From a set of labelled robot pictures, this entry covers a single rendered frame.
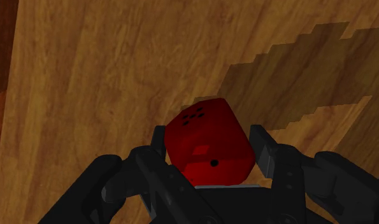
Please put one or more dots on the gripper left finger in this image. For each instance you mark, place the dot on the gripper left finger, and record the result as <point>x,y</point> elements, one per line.
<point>145,173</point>

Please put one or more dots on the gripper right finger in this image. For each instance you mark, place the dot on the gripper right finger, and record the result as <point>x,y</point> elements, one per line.
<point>288,173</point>

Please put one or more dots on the red die with black dots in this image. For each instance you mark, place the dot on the red die with black dots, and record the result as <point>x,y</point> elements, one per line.
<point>207,142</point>

